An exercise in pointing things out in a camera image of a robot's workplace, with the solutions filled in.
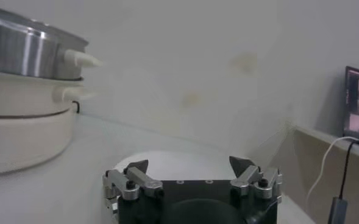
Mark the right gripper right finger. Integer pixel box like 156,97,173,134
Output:
229,155,283,204

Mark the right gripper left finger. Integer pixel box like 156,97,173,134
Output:
102,159,164,224

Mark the round glass pot lid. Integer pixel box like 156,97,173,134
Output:
0,3,90,46

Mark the stainless steel steamer basket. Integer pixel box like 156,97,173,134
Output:
0,13,104,82

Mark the white round plate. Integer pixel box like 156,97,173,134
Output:
112,150,240,182

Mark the cream electric cooker pot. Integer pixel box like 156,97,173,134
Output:
0,71,99,177

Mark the white cable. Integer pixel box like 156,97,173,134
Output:
305,136,359,211

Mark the black cable with inline adapter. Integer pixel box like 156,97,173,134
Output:
327,140,358,224

